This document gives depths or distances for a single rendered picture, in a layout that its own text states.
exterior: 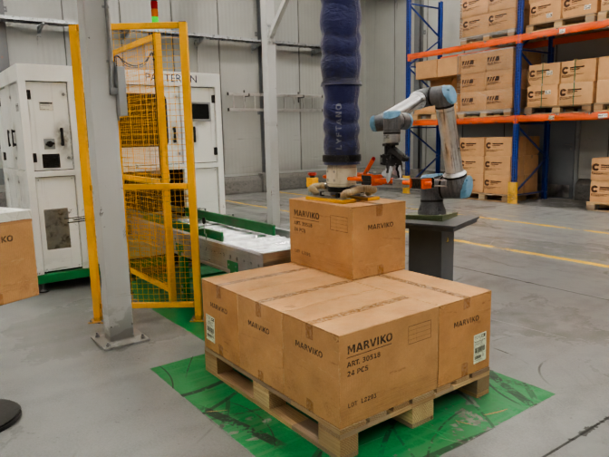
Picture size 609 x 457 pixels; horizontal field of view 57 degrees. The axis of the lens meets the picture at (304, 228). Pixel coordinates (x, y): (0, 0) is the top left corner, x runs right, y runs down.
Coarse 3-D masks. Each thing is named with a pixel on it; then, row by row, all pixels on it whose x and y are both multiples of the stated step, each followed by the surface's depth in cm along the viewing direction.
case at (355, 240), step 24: (312, 216) 326; (336, 216) 308; (360, 216) 300; (384, 216) 310; (312, 240) 329; (336, 240) 310; (360, 240) 302; (384, 240) 313; (312, 264) 332; (336, 264) 312; (360, 264) 304; (384, 264) 315
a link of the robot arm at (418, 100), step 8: (424, 88) 347; (416, 96) 340; (424, 96) 343; (400, 104) 326; (408, 104) 330; (416, 104) 337; (424, 104) 345; (408, 112) 330; (376, 120) 308; (376, 128) 310
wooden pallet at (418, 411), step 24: (216, 360) 311; (240, 384) 297; (264, 384) 271; (456, 384) 269; (480, 384) 282; (264, 408) 273; (288, 408) 270; (408, 408) 250; (432, 408) 260; (312, 432) 248; (336, 432) 228; (336, 456) 230
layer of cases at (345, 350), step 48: (240, 288) 291; (288, 288) 289; (336, 288) 287; (384, 288) 285; (432, 288) 283; (480, 288) 281; (240, 336) 285; (288, 336) 249; (336, 336) 221; (384, 336) 235; (432, 336) 254; (480, 336) 277; (288, 384) 253; (336, 384) 224; (384, 384) 239; (432, 384) 259
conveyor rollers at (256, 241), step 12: (216, 228) 481; (228, 228) 479; (240, 228) 484; (228, 240) 427; (240, 240) 423; (252, 240) 428; (264, 240) 424; (276, 240) 421; (288, 240) 426; (264, 252) 382
